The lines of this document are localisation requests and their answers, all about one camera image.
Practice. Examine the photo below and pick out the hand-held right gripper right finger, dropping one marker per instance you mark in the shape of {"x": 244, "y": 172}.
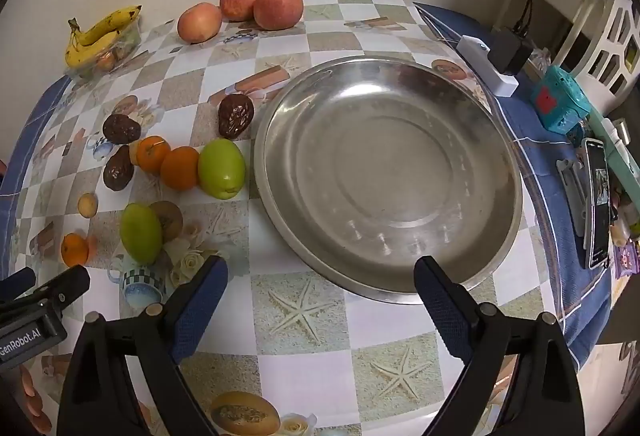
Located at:
{"x": 442, "y": 311}

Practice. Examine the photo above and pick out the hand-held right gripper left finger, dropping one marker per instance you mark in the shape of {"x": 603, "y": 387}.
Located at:
{"x": 200, "y": 306}

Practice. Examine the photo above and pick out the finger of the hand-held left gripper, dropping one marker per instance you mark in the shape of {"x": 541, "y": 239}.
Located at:
{"x": 65, "y": 286}
{"x": 17, "y": 281}

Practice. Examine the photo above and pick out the green jujube fruit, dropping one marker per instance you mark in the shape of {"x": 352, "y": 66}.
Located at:
{"x": 221, "y": 168}
{"x": 141, "y": 233}

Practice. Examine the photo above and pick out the dark brown wrinkled fruit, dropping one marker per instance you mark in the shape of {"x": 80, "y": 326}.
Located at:
{"x": 121, "y": 129}
{"x": 236, "y": 116}
{"x": 118, "y": 168}

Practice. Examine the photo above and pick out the orange mandarin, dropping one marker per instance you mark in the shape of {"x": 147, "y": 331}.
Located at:
{"x": 75, "y": 251}
{"x": 180, "y": 168}
{"x": 154, "y": 154}

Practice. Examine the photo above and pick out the stainless steel basin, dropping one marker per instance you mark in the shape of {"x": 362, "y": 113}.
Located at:
{"x": 390, "y": 176}

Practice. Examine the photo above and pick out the person's left hand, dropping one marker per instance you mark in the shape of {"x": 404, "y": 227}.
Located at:
{"x": 29, "y": 381}

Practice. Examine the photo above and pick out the brown kiwi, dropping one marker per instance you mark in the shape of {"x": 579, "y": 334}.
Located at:
{"x": 170, "y": 218}

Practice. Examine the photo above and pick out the silver metal clip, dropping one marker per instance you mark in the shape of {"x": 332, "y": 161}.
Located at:
{"x": 572, "y": 191}

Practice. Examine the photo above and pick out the black smartphone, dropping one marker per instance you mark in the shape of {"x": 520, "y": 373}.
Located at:
{"x": 596, "y": 206}

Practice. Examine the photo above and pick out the purple small packet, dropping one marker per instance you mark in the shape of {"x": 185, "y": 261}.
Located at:
{"x": 629, "y": 261}

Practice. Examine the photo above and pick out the mint green strip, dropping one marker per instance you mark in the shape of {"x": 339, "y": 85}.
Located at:
{"x": 625, "y": 165}

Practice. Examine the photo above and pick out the teal toy device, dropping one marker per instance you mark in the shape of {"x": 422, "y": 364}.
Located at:
{"x": 560, "y": 100}

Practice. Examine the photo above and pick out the clear plastic container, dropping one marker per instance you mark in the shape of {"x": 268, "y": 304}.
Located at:
{"x": 122, "y": 46}

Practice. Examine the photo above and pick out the yellow banana bunch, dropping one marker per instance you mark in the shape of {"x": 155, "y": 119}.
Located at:
{"x": 95, "y": 38}

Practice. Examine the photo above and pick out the white power strip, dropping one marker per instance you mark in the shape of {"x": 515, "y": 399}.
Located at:
{"x": 480, "y": 60}

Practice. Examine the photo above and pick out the black power adapter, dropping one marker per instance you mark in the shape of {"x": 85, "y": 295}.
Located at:
{"x": 509, "y": 50}

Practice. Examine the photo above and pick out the pale red apple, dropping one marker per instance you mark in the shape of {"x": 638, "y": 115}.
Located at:
{"x": 199, "y": 22}

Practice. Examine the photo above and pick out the white lattice plastic stool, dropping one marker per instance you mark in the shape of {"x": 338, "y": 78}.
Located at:
{"x": 620, "y": 30}

